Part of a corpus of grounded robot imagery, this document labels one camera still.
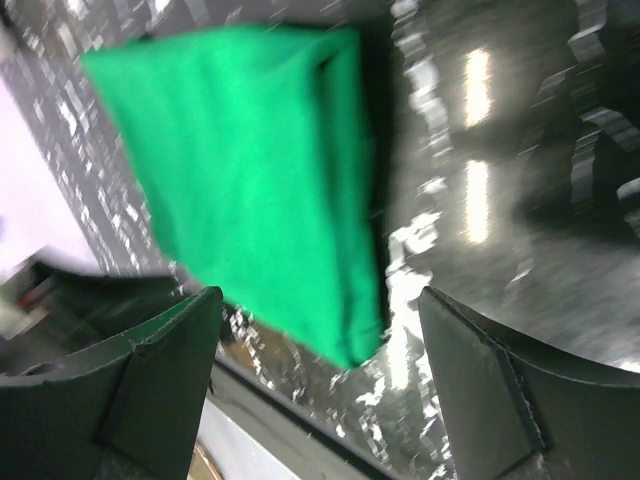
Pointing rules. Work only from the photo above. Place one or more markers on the green t shirt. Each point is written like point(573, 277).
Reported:
point(252, 147)

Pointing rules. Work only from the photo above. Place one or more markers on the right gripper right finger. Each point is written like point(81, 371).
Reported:
point(517, 408)

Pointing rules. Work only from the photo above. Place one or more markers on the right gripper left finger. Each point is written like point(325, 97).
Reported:
point(128, 406)

